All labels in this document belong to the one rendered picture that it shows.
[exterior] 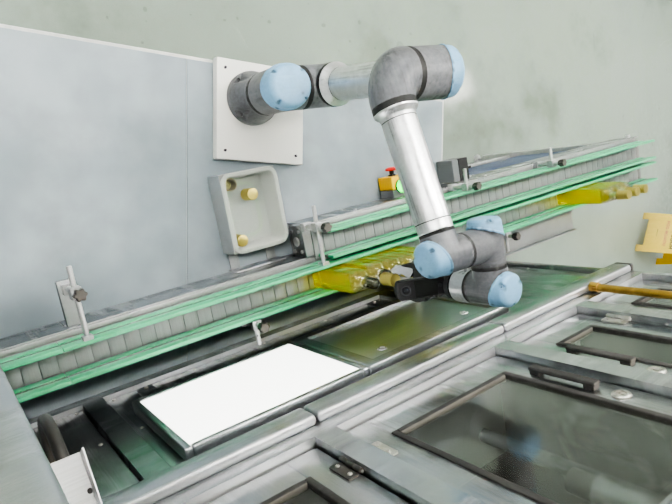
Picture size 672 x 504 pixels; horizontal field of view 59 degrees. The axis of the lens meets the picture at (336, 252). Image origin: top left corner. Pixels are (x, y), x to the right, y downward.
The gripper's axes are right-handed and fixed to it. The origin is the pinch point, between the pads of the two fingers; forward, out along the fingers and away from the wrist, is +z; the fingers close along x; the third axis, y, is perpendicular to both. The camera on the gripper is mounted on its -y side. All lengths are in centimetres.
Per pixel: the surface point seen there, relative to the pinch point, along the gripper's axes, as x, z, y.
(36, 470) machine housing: 19, -79, -93
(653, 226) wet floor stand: -52, 103, 333
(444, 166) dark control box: 23, 37, 61
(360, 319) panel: -12.9, 16.8, 0.0
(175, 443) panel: -15, -8, -65
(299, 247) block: 8.6, 32.4, -6.5
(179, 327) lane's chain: -3, 31, -46
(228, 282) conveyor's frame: 4.4, 31.0, -30.9
